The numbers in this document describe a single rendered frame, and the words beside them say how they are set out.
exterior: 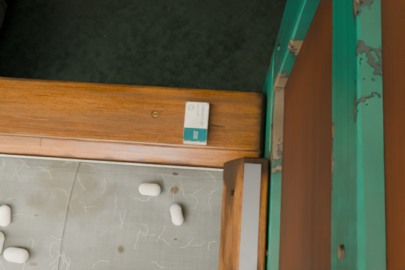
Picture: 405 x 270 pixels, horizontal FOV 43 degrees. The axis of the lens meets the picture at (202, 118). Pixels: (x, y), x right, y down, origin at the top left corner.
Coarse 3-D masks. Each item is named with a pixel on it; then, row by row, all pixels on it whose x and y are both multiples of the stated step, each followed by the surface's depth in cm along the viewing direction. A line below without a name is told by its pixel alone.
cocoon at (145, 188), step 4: (140, 184) 76; (144, 184) 75; (148, 184) 75; (152, 184) 76; (156, 184) 76; (140, 188) 75; (144, 188) 75; (148, 188) 75; (152, 188) 75; (156, 188) 75; (140, 192) 76; (144, 192) 75; (148, 192) 75; (152, 192) 75; (156, 192) 75
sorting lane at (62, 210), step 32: (0, 160) 79; (32, 160) 78; (64, 160) 78; (0, 192) 77; (32, 192) 77; (64, 192) 77; (96, 192) 77; (128, 192) 77; (160, 192) 77; (192, 192) 77; (32, 224) 76; (64, 224) 76; (96, 224) 76; (128, 224) 76; (160, 224) 76; (192, 224) 75; (0, 256) 75; (32, 256) 75; (64, 256) 75; (96, 256) 75; (128, 256) 74; (160, 256) 74; (192, 256) 74
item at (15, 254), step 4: (8, 248) 74; (12, 248) 74; (16, 248) 74; (20, 248) 74; (4, 252) 73; (8, 252) 73; (12, 252) 73; (16, 252) 73; (20, 252) 73; (24, 252) 73; (4, 256) 73; (8, 256) 73; (12, 256) 73; (16, 256) 73; (20, 256) 73; (24, 256) 73; (28, 256) 74; (8, 260) 73; (12, 260) 73; (16, 260) 73; (20, 260) 73; (24, 260) 73
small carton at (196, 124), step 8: (192, 104) 76; (200, 104) 75; (208, 104) 75; (192, 112) 75; (200, 112) 75; (208, 112) 75; (184, 120) 75; (192, 120) 75; (200, 120) 75; (208, 120) 75; (184, 128) 75; (192, 128) 75; (200, 128) 75; (184, 136) 74; (192, 136) 74; (200, 136) 74; (200, 144) 76
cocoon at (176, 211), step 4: (176, 204) 75; (172, 208) 74; (176, 208) 74; (180, 208) 75; (172, 212) 74; (176, 212) 74; (180, 212) 74; (172, 216) 74; (176, 216) 74; (180, 216) 74; (172, 220) 74; (176, 220) 74; (180, 220) 74; (176, 224) 74; (180, 224) 74
